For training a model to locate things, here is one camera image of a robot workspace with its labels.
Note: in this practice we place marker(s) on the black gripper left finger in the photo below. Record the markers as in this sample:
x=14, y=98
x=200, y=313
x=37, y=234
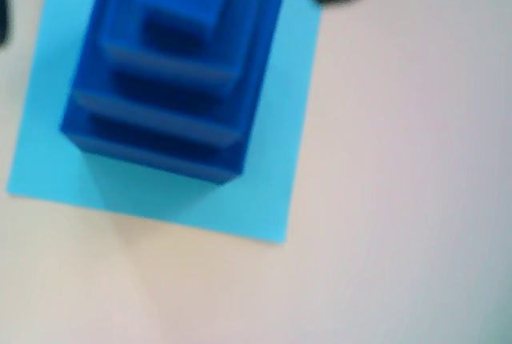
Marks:
x=3, y=0

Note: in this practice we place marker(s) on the small blue cube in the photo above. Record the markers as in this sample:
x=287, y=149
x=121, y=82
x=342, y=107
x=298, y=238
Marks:
x=168, y=66

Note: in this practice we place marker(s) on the blue paper square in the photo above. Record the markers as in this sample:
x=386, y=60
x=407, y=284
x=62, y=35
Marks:
x=48, y=120

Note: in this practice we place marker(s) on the medium blue cube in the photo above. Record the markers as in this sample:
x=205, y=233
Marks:
x=160, y=118

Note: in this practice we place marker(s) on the large blue cube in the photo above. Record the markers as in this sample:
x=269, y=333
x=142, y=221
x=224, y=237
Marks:
x=160, y=162

